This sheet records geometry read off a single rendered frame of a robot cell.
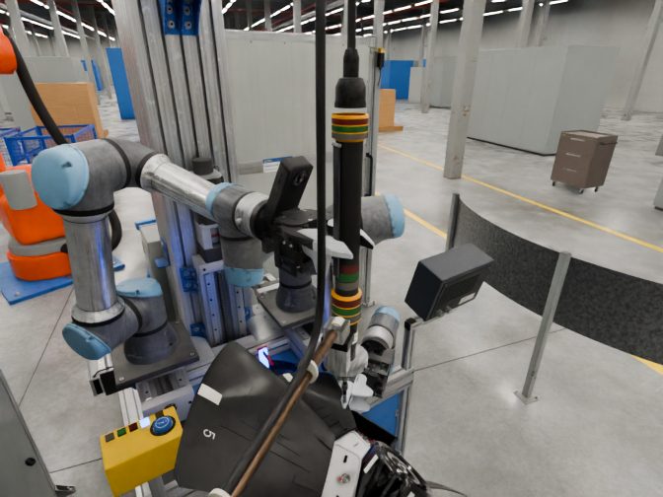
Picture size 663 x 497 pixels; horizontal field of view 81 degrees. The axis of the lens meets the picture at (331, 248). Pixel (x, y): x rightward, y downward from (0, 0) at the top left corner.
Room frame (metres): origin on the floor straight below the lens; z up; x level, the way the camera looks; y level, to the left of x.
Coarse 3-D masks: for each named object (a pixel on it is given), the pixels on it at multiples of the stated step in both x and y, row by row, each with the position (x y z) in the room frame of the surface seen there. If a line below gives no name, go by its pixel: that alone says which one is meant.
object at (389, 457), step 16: (384, 448) 0.46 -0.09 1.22; (384, 464) 0.40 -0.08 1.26; (368, 480) 0.39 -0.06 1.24; (384, 480) 0.38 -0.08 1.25; (400, 480) 0.38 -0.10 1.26; (416, 480) 0.41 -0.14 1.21; (368, 496) 0.37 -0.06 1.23; (384, 496) 0.37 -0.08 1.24; (400, 496) 0.37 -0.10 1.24; (416, 496) 0.37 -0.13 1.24; (432, 496) 0.39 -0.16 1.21
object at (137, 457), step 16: (176, 416) 0.66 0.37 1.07; (128, 432) 0.62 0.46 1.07; (144, 432) 0.62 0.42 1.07; (176, 432) 0.62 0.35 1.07; (112, 448) 0.58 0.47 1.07; (128, 448) 0.58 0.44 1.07; (144, 448) 0.58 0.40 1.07; (160, 448) 0.59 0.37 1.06; (176, 448) 0.60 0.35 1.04; (112, 464) 0.54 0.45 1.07; (128, 464) 0.55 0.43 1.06; (144, 464) 0.56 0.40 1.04; (160, 464) 0.58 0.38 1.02; (112, 480) 0.53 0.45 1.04; (128, 480) 0.55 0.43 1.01; (144, 480) 0.56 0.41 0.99
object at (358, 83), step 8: (344, 56) 0.47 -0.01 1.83; (352, 56) 0.47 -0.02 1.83; (344, 64) 0.47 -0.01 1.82; (352, 64) 0.47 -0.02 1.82; (344, 72) 0.47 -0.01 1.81; (352, 72) 0.47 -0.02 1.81; (344, 80) 0.46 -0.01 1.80; (352, 80) 0.46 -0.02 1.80; (360, 80) 0.47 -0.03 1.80; (336, 88) 0.47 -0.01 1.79; (344, 88) 0.46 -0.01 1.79; (352, 88) 0.46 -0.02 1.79; (360, 88) 0.46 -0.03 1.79; (336, 96) 0.47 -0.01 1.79; (344, 96) 0.46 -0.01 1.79; (352, 96) 0.46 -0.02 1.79; (360, 96) 0.46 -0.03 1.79; (336, 104) 0.47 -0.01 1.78; (344, 104) 0.46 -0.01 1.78; (352, 104) 0.46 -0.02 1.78; (360, 104) 0.46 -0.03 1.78; (352, 328) 0.46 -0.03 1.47; (352, 344) 0.46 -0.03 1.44; (352, 352) 0.46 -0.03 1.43; (352, 360) 0.46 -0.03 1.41
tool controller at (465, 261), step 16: (432, 256) 1.14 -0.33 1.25; (448, 256) 1.16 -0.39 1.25; (464, 256) 1.17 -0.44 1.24; (480, 256) 1.18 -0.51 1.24; (416, 272) 1.12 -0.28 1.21; (432, 272) 1.07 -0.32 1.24; (448, 272) 1.07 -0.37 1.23; (464, 272) 1.09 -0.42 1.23; (480, 272) 1.15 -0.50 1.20; (416, 288) 1.11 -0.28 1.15; (432, 288) 1.06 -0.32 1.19; (448, 288) 1.06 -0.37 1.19; (464, 288) 1.12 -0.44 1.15; (416, 304) 1.11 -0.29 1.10; (432, 304) 1.05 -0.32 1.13; (448, 304) 1.11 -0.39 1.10
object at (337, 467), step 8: (336, 448) 0.42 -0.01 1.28; (344, 448) 0.42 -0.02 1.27; (336, 456) 0.41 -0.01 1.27; (344, 456) 0.41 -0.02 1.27; (352, 456) 0.42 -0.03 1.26; (336, 464) 0.40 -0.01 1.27; (344, 464) 0.40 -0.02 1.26; (352, 464) 0.41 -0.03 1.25; (360, 464) 0.41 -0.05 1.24; (328, 472) 0.38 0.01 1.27; (336, 472) 0.39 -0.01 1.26; (344, 472) 0.39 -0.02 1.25; (352, 472) 0.40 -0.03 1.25; (328, 480) 0.37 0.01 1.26; (336, 480) 0.38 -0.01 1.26; (352, 480) 0.39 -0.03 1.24; (328, 488) 0.37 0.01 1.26; (336, 488) 0.37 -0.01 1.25; (344, 488) 0.38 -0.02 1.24; (352, 488) 0.38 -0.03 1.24; (328, 496) 0.36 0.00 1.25; (344, 496) 0.37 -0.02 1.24; (352, 496) 0.37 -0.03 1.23
